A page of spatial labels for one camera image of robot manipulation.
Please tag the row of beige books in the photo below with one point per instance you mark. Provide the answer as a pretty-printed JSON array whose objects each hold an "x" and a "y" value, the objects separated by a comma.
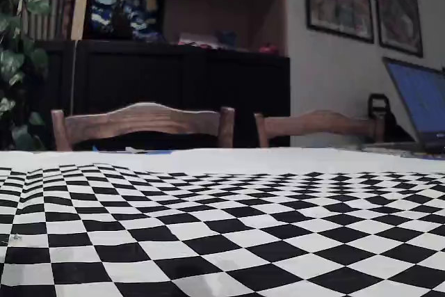
[{"x": 48, "y": 15}]

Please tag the brown wooden chair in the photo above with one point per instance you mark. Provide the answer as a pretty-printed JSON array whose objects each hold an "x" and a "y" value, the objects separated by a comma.
[
  {"x": 320, "y": 123},
  {"x": 146, "y": 119}
]

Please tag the small pink object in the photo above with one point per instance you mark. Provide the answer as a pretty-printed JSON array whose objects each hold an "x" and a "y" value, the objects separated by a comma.
[{"x": 268, "y": 48}]

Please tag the starry night picture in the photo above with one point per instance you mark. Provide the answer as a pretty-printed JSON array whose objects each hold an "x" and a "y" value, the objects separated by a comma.
[{"x": 114, "y": 8}]

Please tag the black and white checkered mat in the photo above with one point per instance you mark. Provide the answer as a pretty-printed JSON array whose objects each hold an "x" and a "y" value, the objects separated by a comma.
[{"x": 222, "y": 161}]

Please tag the blue tape strip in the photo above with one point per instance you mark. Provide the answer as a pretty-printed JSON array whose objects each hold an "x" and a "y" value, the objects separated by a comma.
[{"x": 158, "y": 152}]

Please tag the green leafy plant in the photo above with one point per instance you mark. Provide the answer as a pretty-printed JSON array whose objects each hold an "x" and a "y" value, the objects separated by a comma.
[{"x": 14, "y": 60}]

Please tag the pink and white object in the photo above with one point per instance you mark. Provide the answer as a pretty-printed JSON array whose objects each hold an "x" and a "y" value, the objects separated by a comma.
[{"x": 196, "y": 40}]

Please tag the open laptop with blue screen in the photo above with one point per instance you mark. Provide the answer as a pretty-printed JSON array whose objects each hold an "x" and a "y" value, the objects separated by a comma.
[{"x": 424, "y": 102}]

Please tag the black cabinet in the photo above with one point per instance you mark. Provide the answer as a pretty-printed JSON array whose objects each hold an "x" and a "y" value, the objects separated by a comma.
[{"x": 174, "y": 81}]

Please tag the small blue object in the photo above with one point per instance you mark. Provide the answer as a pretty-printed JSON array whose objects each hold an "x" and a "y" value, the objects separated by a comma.
[{"x": 226, "y": 38}]

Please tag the black framed poster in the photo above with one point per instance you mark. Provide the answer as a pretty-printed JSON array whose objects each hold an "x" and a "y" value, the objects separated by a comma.
[
  {"x": 398, "y": 8},
  {"x": 339, "y": 1}
]

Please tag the light wooden bookshelf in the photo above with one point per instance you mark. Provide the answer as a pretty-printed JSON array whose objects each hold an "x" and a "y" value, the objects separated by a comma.
[{"x": 222, "y": 12}]

